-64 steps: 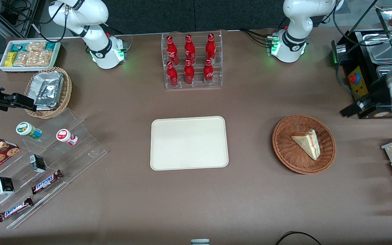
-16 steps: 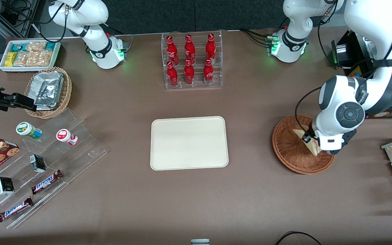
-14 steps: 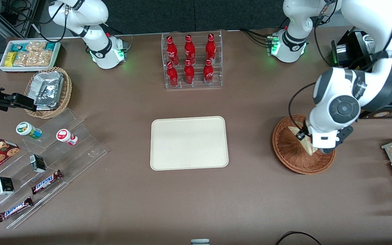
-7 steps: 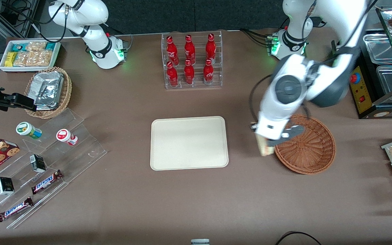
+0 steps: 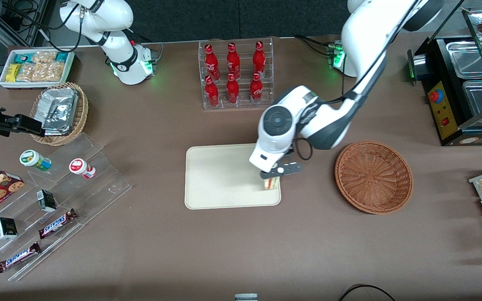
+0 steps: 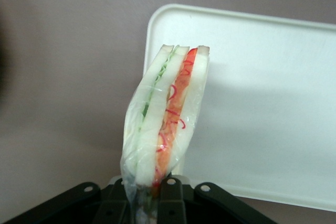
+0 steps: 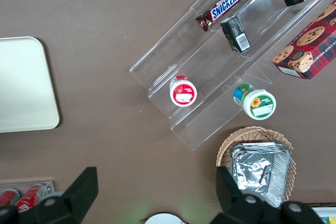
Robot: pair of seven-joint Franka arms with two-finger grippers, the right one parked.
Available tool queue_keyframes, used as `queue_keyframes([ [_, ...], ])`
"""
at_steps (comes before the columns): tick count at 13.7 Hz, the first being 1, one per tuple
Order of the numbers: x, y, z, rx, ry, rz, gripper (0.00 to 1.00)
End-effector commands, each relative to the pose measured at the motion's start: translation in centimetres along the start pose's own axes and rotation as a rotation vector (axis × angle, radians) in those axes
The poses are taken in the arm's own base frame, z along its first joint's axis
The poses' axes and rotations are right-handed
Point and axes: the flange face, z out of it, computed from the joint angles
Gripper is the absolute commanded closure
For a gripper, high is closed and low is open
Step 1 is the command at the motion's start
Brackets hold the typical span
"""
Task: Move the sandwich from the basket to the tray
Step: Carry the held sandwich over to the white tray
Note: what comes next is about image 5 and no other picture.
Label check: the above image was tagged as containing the clear bag of nut snacks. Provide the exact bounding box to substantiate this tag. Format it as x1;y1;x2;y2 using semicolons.
33;61;65;82
17;63;36;82
32;51;57;64

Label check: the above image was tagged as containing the white rectangular snack bin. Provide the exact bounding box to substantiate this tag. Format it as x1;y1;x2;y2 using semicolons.
0;49;75;89

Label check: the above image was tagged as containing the triangular sandwich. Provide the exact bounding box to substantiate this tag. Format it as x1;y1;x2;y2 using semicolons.
262;176;282;191

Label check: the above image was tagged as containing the brown snickers bar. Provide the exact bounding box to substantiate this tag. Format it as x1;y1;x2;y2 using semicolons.
38;208;78;239
0;242;41;273

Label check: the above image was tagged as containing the red lid snack cup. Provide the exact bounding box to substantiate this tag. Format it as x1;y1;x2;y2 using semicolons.
69;158;96;179

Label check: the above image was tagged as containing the metal frame rack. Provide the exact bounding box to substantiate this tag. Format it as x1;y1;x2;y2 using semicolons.
0;0;51;46

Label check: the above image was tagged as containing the black food warmer appliance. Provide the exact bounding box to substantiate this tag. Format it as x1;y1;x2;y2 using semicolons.
407;8;482;147

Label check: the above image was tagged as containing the silver foil packet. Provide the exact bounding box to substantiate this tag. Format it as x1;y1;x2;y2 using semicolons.
40;87;78;110
42;102;76;135

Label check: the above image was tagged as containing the green lid snack cup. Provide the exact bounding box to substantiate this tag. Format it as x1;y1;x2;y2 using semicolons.
19;149;52;172

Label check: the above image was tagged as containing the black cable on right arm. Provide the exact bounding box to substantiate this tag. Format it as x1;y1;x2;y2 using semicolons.
13;0;85;53

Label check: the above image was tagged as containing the small black white carton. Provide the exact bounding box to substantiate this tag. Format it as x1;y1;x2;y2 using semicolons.
0;217;18;240

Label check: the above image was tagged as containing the black floor cable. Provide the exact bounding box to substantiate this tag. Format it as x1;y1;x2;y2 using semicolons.
338;284;396;301

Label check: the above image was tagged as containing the cream plastic serving tray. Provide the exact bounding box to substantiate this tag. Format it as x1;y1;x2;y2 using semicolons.
185;143;282;210

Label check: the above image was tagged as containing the yellow snack packet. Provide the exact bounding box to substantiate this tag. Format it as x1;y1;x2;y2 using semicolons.
6;64;22;83

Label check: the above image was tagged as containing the clear acrylic bottle rack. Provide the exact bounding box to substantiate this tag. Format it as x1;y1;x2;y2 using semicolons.
198;38;274;110

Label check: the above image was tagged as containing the black base cable bundle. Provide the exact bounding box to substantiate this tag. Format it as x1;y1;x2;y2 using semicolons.
295;36;336;57

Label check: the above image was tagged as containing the small tan wicker basket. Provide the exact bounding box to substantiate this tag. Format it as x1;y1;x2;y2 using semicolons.
30;82;89;146

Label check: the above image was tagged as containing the clear acrylic stepped stand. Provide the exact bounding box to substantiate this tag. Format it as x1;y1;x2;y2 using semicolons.
0;133;133;281

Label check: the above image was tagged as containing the red cola bottle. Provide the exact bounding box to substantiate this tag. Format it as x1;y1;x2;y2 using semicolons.
226;73;240;105
205;75;220;107
253;41;267;78
205;44;220;81
227;43;241;79
250;72;264;104

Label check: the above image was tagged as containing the large brown wicker basket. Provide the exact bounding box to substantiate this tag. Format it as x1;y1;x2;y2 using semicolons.
335;140;414;215

